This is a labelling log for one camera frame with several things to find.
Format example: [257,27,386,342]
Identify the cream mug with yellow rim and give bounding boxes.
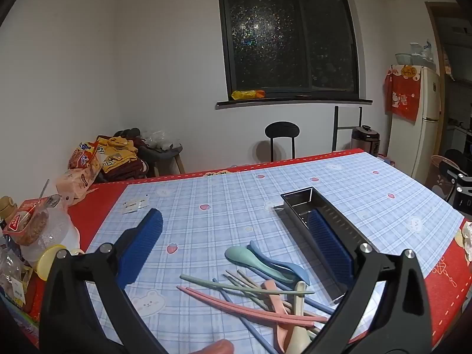
[35,245,83,281]

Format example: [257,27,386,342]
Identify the green chopstick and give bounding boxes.
[212,279,273,310]
[180,273,315,296]

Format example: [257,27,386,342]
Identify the white paper labels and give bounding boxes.
[122,197,150,214]

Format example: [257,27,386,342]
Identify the dark window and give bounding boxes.
[217,0,360,100]

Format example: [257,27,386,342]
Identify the red printed cloth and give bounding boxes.
[384,64,422,122]

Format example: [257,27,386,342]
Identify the orange snack bag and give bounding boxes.
[68,141,100,172]

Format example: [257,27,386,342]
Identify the blue chopstick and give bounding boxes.
[253,263,334,312]
[213,278,279,354]

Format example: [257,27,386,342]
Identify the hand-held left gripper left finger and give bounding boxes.
[39,208,170,354]

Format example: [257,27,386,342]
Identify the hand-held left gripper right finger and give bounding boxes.
[306,209,434,354]

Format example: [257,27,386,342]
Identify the beige spoon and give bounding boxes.
[285,281,307,354]

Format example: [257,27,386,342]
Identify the clear plastic bowl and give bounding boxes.
[22,206,80,262]

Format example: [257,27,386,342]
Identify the green spoon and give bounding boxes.
[225,245,296,277]

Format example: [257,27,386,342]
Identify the pink chopstick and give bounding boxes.
[186,287,330,322]
[177,285,315,328]

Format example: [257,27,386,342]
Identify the bowls and bags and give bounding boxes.
[395,40,434,69]

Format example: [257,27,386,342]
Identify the blue plaid table mat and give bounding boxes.
[84,151,466,354]

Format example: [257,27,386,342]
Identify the snack cup with red lid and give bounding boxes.
[4,197,61,246]

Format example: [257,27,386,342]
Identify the dark window sill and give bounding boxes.
[216,98,373,110]

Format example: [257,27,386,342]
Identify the red tablecloth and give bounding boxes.
[22,148,472,354]

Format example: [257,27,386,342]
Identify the crumpled white tissue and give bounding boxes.
[455,221,472,262]

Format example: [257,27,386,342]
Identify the black round chair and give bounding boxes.
[264,122,300,163]

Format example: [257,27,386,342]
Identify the person's left hand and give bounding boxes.
[187,339,235,354]

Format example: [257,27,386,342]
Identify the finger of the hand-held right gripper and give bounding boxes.
[445,162,472,215]

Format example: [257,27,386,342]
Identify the steel utensil tray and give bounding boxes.
[280,187,377,303]

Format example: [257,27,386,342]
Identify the clear plastic packets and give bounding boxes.
[0,245,37,310]

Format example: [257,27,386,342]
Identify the clear plastic fork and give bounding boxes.
[36,179,50,207]

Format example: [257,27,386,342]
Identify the pink snack bag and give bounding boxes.
[55,168,102,207]

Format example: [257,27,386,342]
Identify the dark red rice cooker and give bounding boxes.
[350,124,381,157]

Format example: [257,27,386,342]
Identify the pink spoon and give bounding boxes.
[261,280,290,353]

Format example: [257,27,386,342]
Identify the white fridge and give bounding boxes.
[387,65,443,189]

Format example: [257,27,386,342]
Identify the yellow snack packet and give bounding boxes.
[231,89,266,100]

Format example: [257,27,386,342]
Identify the grey stool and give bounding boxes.
[138,142,185,178]

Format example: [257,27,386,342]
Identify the beige chopstick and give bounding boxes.
[224,271,325,334]
[237,269,318,318]

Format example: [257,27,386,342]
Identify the bottle with beige cap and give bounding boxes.
[0,195,15,225]

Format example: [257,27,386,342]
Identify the blue spoon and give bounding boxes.
[249,241,311,285]

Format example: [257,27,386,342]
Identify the black metal rack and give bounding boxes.
[332,106,364,152]

